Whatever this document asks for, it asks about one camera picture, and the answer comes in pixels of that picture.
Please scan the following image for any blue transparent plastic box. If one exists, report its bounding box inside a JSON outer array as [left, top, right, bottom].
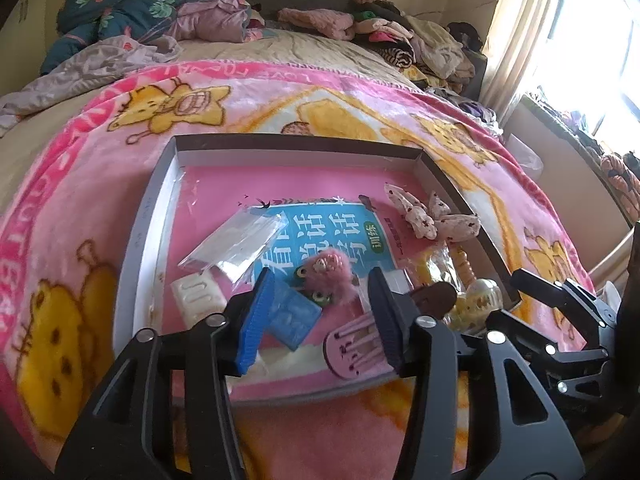
[[270, 282, 323, 351]]

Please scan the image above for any floral fabric bow hair clip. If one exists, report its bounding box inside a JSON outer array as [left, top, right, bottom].
[[382, 182, 482, 242]]

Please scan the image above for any windowsill clutter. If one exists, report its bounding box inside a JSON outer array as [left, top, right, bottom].
[[520, 92, 640, 221]]

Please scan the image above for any pink fuzzy garment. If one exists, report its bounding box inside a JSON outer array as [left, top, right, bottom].
[[276, 7, 357, 41]]

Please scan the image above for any cream wardrobe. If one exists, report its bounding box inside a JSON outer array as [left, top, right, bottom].
[[0, 0, 66, 96]]

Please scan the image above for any pink printed blanket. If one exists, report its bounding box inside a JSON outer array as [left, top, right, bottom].
[[0, 60, 598, 480]]

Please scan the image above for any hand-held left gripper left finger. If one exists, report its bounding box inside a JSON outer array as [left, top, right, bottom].
[[54, 267, 276, 480]]

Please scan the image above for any grey lilac printed sheet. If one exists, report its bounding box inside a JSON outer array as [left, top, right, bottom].
[[0, 35, 183, 136]]

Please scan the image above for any window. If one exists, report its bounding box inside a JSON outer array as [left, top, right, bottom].
[[540, 0, 640, 151]]

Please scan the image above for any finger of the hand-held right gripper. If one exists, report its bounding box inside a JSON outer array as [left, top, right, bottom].
[[510, 267, 608, 328], [465, 310, 608, 361]]

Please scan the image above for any lilac garment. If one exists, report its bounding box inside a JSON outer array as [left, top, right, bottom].
[[172, 0, 266, 43]]

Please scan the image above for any pink book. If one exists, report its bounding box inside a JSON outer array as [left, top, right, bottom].
[[155, 162, 506, 403]]

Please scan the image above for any pink comb hair clip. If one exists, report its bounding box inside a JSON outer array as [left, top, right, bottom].
[[322, 310, 401, 378]]

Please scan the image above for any brown hair clip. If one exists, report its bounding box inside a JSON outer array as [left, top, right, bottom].
[[400, 281, 458, 321]]

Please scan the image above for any pink fuzzy hair clip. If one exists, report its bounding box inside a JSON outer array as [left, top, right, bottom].
[[295, 250, 361, 306]]

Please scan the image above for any pile of clothes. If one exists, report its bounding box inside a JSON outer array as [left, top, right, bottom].
[[350, 0, 488, 93]]

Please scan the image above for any large pearl hair clip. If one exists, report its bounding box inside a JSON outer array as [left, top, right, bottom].
[[445, 277, 502, 332]]

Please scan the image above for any grey cardboard box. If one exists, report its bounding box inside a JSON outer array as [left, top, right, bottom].
[[112, 133, 523, 406]]

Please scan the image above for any dark floral quilt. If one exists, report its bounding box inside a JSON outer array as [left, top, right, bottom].
[[40, 0, 193, 76]]

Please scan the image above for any cream hair clip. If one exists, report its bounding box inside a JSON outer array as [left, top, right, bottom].
[[170, 271, 225, 328]]

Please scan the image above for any yellow packet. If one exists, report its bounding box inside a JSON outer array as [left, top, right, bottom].
[[415, 247, 466, 291]]

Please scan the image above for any purple clothes heap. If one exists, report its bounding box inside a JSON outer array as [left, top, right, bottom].
[[425, 87, 506, 136]]

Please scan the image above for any pearl bead hair clip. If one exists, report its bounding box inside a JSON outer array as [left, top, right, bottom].
[[452, 245, 476, 286]]

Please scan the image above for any cream curtain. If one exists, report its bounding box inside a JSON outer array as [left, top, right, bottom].
[[477, 0, 568, 126]]

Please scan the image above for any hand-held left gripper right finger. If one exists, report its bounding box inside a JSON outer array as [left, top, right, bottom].
[[367, 266, 586, 480]]

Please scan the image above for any white plastic bag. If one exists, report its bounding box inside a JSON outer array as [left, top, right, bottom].
[[505, 132, 543, 178]]

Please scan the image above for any earring card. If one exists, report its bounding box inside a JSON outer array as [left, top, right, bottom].
[[179, 210, 285, 288]]

